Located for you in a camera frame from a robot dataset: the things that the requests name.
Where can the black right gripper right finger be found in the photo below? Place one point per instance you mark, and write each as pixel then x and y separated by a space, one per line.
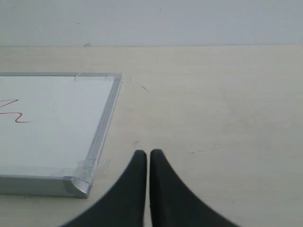
pixel 173 204

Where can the white aluminium-framed whiteboard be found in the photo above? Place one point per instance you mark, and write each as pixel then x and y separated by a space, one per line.
pixel 52 129

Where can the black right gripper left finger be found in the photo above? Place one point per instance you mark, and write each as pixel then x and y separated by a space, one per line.
pixel 124 203

